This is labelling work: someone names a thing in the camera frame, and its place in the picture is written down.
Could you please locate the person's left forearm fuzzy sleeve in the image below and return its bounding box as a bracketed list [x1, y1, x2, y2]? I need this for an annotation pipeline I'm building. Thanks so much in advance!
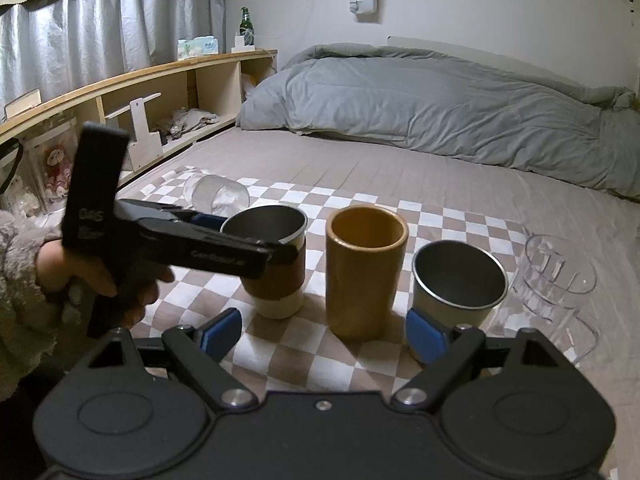
[0, 209, 68, 403]

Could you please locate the grey duvet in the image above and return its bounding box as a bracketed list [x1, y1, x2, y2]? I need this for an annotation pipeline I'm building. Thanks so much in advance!
[235, 44, 640, 202]

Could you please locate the crumpled grey cloth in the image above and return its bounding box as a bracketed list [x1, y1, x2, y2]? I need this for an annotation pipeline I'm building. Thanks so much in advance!
[150, 108, 220, 139]

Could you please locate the pale green tissue box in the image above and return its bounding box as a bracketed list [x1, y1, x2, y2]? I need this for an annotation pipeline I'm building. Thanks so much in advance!
[177, 35, 220, 58]

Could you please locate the black strap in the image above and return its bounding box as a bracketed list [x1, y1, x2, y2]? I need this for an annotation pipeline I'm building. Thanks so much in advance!
[0, 137, 27, 196]

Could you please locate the clear box with dolls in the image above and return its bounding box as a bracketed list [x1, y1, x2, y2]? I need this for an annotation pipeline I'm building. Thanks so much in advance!
[19, 114, 82, 217]

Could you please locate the clear ribbed glass cup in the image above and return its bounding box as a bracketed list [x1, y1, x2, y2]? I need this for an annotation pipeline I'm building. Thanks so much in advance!
[182, 174, 250, 217]

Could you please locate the person's left hand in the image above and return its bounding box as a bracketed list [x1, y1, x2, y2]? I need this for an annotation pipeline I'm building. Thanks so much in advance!
[36, 240, 177, 333]

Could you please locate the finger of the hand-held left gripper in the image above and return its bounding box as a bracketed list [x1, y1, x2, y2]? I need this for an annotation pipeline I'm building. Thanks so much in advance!
[139, 218, 300, 266]
[118, 198, 227, 230]

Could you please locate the tall brown wooden cup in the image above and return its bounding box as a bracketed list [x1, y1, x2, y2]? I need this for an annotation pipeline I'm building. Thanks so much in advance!
[325, 206, 409, 344]

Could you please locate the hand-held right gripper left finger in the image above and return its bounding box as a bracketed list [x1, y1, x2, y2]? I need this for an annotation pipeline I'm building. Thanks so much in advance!
[72, 307, 257, 412]

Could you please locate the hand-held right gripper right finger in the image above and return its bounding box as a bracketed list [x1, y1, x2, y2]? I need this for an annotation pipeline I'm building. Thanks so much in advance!
[389, 307, 569, 412]

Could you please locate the plain steel cup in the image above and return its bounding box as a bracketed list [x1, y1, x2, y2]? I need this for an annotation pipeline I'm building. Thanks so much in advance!
[411, 240, 509, 335]

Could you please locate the steel cup with brown sleeve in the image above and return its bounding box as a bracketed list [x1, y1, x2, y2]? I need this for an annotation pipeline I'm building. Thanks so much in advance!
[220, 205, 309, 320]

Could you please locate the pale wooden stand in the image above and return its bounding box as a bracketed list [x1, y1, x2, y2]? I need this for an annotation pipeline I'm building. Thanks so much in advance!
[104, 92, 166, 172]

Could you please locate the wooden bedside shelf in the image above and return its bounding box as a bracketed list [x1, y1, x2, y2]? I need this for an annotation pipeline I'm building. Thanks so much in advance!
[0, 49, 279, 192]

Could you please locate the green glass bottle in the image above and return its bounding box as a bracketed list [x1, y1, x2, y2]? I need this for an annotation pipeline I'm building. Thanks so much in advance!
[239, 6, 255, 46]

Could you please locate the beige flat box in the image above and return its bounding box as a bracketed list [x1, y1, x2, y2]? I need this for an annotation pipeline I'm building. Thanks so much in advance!
[2, 88, 42, 122]

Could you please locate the brown white checkered cloth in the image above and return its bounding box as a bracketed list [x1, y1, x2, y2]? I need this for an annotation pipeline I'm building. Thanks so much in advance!
[117, 164, 547, 397]

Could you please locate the clear plastic mug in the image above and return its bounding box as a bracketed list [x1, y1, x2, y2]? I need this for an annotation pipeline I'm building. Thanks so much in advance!
[510, 232, 602, 367]

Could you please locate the grey curtain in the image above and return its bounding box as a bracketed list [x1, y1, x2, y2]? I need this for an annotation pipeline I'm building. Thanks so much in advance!
[0, 0, 229, 122]

